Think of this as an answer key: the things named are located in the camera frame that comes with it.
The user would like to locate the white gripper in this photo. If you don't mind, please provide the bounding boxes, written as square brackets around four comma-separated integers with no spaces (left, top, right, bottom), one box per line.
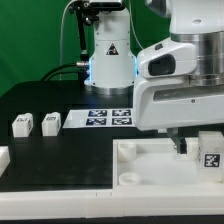
[133,38,224,154]

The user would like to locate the white square tabletop part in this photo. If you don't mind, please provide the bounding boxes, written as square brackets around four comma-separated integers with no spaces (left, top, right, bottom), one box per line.
[113,138,224,196]

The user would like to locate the white marker sheet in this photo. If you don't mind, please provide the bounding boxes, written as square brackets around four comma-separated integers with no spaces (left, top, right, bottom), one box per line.
[63,108,133,129]

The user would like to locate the black cable bundle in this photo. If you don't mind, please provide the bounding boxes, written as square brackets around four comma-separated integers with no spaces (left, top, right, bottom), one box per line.
[40,62,88,82]

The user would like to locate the white front wall rail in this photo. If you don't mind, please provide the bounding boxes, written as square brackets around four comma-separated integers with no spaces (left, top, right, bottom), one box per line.
[0,185,224,220]

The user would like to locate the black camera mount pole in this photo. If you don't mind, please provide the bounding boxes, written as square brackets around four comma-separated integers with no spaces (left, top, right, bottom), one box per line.
[69,0,96,62]

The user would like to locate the white cable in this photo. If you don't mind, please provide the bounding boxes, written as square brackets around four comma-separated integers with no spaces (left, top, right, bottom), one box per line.
[58,0,78,81]

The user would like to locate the white left wall piece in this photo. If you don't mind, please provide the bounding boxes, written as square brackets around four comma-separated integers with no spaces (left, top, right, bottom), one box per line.
[0,146,10,177]

